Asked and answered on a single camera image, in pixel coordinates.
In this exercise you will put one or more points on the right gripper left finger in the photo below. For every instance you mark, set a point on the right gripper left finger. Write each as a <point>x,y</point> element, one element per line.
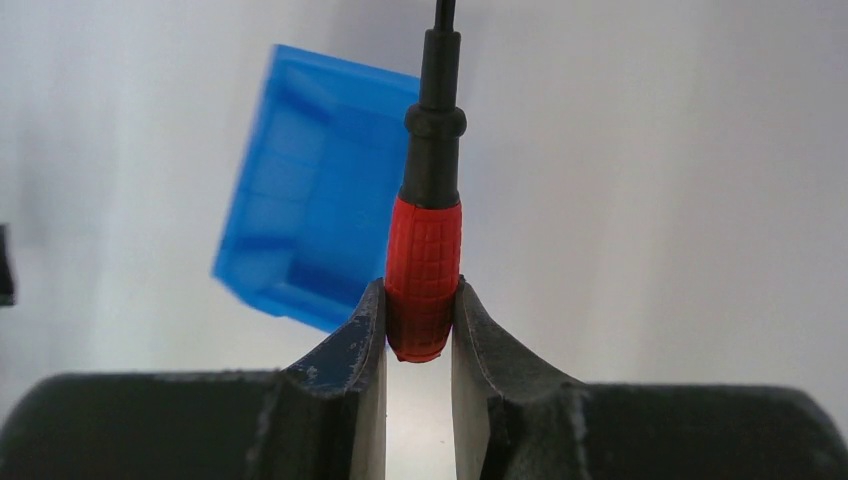
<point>325,415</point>

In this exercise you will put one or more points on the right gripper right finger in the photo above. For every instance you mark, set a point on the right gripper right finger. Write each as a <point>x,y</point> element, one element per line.
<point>515,416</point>

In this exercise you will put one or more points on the red black screwdriver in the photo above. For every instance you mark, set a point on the red black screwdriver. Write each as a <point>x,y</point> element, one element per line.
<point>423,258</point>

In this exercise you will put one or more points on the blue plastic bin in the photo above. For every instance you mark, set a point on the blue plastic bin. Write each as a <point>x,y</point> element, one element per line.
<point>308,223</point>

